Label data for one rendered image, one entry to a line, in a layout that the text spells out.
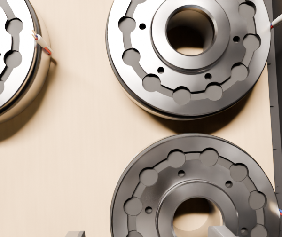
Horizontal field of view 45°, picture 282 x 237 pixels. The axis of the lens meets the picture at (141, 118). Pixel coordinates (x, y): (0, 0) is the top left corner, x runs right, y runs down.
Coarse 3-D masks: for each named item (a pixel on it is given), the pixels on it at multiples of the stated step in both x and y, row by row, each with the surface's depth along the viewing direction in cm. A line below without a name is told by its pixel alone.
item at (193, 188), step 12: (192, 180) 20; (204, 180) 20; (168, 192) 20; (180, 192) 20; (192, 192) 20; (204, 192) 20; (216, 192) 20; (168, 204) 20; (216, 204) 20; (228, 204) 20; (156, 216) 20; (168, 216) 20; (228, 216) 20; (156, 228) 20; (168, 228) 19; (228, 228) 20
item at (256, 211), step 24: (168, 144) 20; (192, 144) 20; (216, 144) 20; (144, 168) 20; (168, 168) 20; (192, 168) 20; (216, 168) 20; (240, 168) 21; (120, 192) 20; (144, 192) 20; (240, 192) 20; (264, 192) 20; (120, 216) 20; (144, 216) 20; (240, 216) 20; (264, 216) 20
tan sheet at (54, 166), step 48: (48, 0) 24; (96, 0) 24; (96, 48) 24; (192, 48) 24; (48, 96) 23; (96, 96) 23; (0, 144) 23; (48, 144) 23; (96, 144) 23; (144, 144) 23; (240, 144) 24; (0, 192) 23; (48, 192) 23; (96, 192) 23
